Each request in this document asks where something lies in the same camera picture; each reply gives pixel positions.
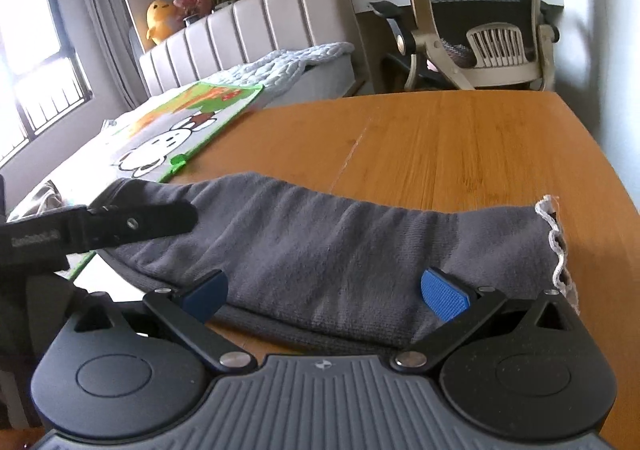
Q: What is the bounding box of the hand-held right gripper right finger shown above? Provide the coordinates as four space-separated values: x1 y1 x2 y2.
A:
391 268 581 371

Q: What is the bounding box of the yellow plush toy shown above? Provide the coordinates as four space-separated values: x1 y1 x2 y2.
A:
145 0 178 51

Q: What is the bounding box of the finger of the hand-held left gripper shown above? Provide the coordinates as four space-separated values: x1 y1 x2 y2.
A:
82 201 197 250

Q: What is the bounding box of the light blue knitted blanket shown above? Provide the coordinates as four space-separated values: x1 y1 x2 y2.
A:
215 41 355 96

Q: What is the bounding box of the pink flower pot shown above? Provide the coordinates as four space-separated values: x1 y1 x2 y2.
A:
172 0 211 27

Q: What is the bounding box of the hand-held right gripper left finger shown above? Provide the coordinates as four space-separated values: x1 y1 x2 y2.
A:
67 270 251 373

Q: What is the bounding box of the dark grey fleece garment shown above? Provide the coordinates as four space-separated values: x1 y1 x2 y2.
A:
97 171 581 348

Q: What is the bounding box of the crumpled brown cloth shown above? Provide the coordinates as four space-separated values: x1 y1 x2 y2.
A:
15 180 68 218

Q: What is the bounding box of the grey curtain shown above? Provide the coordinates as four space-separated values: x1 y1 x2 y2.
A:
67 0 138 108

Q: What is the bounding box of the window with dark frame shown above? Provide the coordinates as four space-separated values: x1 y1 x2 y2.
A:
0 0 93 166

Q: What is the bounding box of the printed blanket with green edge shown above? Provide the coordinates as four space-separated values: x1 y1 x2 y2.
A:
30 81 264 281

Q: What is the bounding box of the beige upholstered bed headboard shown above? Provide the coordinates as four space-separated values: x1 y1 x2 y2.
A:
129 0 366 98

